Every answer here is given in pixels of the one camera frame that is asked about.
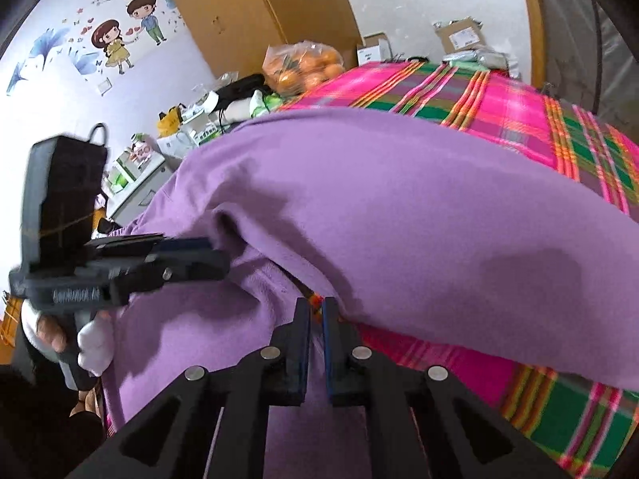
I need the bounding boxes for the white cabinet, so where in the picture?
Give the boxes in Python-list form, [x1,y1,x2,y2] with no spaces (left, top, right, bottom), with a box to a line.
[102,160,175,225]

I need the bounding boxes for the clear plastic door curtain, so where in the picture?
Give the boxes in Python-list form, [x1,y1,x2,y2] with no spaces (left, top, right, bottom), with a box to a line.
[532,0,639,125]

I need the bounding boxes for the purple sweater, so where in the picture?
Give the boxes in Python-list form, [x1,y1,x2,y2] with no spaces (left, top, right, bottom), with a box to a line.
[102,108,639,479]

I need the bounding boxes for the person's left hand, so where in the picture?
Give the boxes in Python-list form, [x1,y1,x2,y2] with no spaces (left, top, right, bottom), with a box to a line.
[21,309,115,374]

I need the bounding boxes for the black cloth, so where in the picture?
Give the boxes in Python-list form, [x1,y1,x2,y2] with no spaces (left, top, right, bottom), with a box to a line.
[212,74,268,111]

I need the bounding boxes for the cartoon couple wall sticker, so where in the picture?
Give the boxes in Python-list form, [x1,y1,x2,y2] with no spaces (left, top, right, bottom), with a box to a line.
[5,0,185,98]

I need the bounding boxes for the pink green plaid bed sheet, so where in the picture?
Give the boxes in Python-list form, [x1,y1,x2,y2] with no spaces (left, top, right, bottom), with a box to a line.
[277,60,639,479]

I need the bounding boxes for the yellow bag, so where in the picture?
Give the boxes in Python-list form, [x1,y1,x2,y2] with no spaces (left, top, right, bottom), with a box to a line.
[157,105,183,137]

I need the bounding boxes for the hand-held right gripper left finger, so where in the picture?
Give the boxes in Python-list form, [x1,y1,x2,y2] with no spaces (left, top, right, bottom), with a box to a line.
[67,297,311,479]

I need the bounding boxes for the brown cardboard box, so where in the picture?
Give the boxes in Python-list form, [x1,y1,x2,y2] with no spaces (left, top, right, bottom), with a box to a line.
[433,16,487,55]

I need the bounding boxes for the green white tissue pack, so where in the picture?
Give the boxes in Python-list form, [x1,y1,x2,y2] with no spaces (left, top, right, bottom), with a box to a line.
[250,89,283,118]

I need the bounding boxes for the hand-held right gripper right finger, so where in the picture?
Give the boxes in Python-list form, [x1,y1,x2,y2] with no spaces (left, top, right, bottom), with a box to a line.
[322,297,575,479]

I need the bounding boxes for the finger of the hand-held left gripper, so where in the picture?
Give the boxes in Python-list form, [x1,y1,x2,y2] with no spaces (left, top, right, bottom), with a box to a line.
[85,234,213,260]
[107,250,231,305]

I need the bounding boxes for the wooden door frame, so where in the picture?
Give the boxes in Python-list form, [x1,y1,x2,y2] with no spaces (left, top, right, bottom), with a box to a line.
[514,0,547,88]

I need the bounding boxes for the grey parcel bag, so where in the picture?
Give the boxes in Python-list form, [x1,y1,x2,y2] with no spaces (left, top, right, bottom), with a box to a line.
[442,47,520,78]

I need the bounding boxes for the small white box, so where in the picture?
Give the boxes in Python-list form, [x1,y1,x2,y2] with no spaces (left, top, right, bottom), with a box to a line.
[357,32,391,65]

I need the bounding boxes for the bag of oranges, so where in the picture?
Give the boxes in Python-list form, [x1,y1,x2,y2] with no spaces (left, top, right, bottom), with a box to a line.
[262,40,346,95]

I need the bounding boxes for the wooden wardrobe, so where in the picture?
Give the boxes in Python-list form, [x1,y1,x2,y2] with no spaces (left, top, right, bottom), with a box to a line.
[152,0,363,78]

